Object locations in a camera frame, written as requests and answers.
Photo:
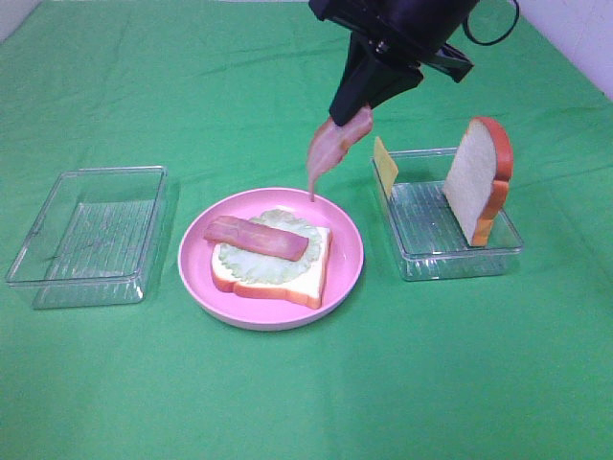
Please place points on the bacon strip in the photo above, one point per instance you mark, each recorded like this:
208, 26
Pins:
331, 143
255, 237

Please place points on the left clear plastic container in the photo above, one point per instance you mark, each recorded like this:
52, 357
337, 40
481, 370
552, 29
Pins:
95, 239

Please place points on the toast bread slice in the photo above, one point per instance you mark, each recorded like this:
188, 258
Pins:
478, 182
306, 290

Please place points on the right clear plastic container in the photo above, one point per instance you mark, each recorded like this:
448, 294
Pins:
426, 239

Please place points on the clear plastic container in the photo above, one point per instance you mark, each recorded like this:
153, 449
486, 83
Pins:
426, 239
95, 239

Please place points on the yellow cheese slice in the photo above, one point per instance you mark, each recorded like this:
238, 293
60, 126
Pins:
386, 166

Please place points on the pink round plate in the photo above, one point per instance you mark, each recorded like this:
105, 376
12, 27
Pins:
343, 268

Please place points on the green lettuce leaf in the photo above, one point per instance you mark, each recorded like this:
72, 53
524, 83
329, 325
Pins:
255, 268

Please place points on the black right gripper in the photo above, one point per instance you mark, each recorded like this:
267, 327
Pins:
405, 30

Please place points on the green tablecloth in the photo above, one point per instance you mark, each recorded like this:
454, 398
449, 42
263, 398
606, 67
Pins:
227, 96

